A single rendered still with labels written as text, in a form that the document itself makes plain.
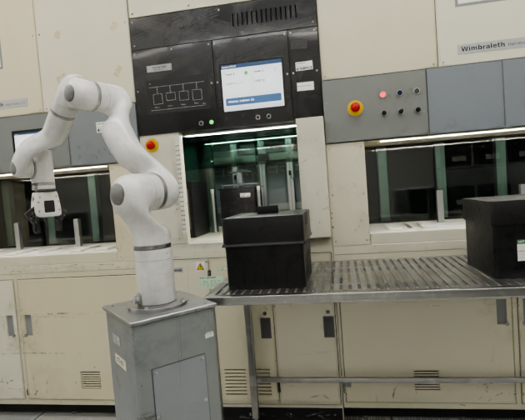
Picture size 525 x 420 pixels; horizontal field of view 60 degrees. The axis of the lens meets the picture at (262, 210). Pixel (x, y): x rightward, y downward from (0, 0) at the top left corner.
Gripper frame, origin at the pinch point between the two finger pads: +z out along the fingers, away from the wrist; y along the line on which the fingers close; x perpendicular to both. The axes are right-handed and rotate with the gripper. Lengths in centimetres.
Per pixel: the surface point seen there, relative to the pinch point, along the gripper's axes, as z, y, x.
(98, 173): -26, 69, 61
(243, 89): -55, 71, -49
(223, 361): 71, 63, -31
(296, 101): -48, 81, -70
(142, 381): 42, -15, -68
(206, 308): 26, 5, -76
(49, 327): 53, 25, 51
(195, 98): -54, 61, -28
